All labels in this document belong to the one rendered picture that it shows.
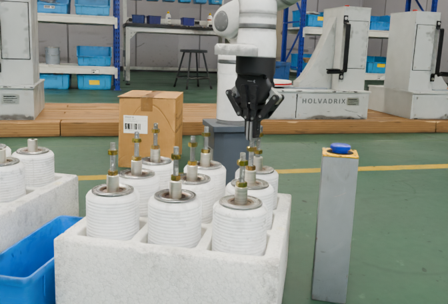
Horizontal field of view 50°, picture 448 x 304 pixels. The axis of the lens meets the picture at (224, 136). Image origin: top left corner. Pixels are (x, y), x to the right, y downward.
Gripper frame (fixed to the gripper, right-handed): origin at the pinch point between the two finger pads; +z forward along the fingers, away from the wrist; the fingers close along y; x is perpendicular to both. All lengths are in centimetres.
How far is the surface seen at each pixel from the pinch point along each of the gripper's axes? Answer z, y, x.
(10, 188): 16, 43, 28
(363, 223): 36, 2, -62
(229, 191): 11.6, 1.3, 4.5
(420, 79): 1, 57, -265
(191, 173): 9.2, 9.6, 6.8
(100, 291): 26.5, 9.9, 28.1
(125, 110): 12, 104, -50
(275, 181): 12.3, 1.0, -10.4
